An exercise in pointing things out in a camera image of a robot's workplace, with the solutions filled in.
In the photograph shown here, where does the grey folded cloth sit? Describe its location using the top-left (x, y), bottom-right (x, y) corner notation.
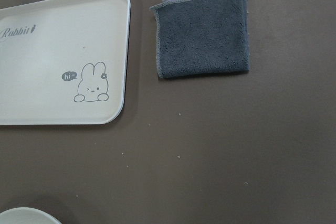
top-left (150, 0), bottom-right (250, 78)

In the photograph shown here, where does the cream rabbit tray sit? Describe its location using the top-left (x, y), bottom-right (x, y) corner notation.
top-left (1, 0), bottom-right (131, 125)

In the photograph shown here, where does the cream round plate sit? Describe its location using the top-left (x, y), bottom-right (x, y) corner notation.
top-left (1, 207), bottom-right (61, 224)

